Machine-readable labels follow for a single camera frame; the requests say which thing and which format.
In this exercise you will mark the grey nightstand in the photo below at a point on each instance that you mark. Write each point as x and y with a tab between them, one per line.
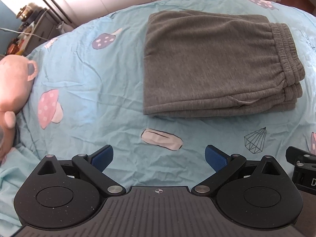
44	28

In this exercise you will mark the light blue printed blanket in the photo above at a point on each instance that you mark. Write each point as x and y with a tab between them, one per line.
98	103

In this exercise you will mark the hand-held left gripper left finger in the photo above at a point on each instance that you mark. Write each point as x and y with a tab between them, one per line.
102	156

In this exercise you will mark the glass jar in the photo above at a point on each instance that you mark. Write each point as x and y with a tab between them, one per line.
24	11

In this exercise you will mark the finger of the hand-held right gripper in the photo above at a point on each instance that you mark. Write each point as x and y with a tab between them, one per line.
300	154

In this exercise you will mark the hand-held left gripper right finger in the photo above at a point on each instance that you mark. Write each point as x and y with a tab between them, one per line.
216	158

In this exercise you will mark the pink plush toy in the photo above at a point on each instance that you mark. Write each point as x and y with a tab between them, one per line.
12	86

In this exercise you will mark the grey pants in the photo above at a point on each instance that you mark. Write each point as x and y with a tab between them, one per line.
212	66

